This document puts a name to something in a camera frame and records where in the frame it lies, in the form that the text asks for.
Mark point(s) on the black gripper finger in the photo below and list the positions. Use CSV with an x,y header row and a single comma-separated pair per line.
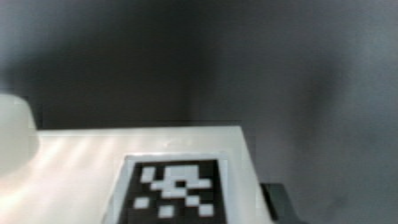
x,y
280,205

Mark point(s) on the white drawer with knob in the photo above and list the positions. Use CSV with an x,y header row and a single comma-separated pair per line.
x,y
125,176

